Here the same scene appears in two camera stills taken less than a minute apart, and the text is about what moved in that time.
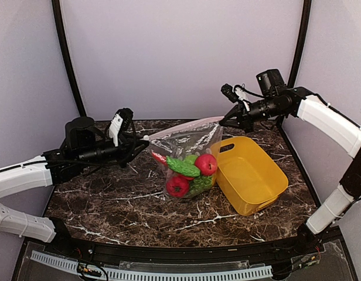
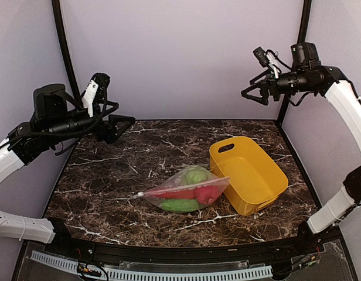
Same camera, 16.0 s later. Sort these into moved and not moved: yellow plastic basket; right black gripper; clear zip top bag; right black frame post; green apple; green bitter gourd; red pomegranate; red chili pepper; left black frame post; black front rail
Moved: red chili pepper; red pomegranate; clear zip top bag; right black gripper; green bitter gourd; green apple
Not moved: yellow plastic basket; left black frame post; black front rail; right black frame post
